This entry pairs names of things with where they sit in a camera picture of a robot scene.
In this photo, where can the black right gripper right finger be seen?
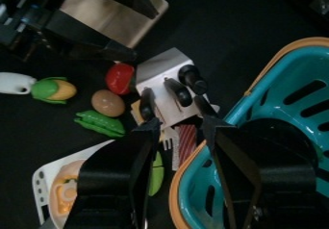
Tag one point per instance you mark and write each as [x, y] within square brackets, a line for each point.
[260, 181]

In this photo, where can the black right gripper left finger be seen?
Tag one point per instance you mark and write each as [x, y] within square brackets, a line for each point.
[113, 178]

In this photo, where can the beige wooden box red base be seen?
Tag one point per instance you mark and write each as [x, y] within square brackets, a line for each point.
[107, 19]

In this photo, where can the green toy lime slice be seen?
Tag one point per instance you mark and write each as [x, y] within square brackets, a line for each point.
[156, 175]

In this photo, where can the red toy tomato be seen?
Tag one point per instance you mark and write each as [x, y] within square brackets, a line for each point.
[119, 79]

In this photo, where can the white toy stove tray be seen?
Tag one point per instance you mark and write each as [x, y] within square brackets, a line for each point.
[45, 172]

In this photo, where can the white toy fork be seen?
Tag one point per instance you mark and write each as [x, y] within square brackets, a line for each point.
[167, 139]

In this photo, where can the green toy pea pod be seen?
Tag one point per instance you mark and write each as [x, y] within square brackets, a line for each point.
[100, 122]

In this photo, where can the yellow green toy corn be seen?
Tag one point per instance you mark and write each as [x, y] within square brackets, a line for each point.
[55, 90]

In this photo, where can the small white toy bottle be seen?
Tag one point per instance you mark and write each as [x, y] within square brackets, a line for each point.
[14, 82]

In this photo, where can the red striped toy bacon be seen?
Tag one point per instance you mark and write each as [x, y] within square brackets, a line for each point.
[187, 143]

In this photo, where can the yellow toy cheese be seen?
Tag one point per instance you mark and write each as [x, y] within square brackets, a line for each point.
[136, 111]

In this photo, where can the brown toy egg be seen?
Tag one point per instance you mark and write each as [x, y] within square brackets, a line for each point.
[107, 103]

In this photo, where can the teal basket with orange rim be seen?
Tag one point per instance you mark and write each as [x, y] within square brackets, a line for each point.
[290, 75]

